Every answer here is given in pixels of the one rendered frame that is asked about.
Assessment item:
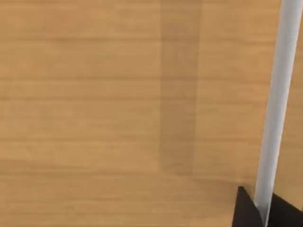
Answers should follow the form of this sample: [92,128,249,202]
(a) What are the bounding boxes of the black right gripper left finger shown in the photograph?
[231,186,264,227]

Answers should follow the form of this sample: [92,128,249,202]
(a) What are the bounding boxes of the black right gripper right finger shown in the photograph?
[267,192,303,227]

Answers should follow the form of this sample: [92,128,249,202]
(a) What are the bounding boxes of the long metal handle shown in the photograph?
[253,0,302,227]

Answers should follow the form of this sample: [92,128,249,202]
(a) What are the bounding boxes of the wooden door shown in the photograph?
[0,0,303,227]

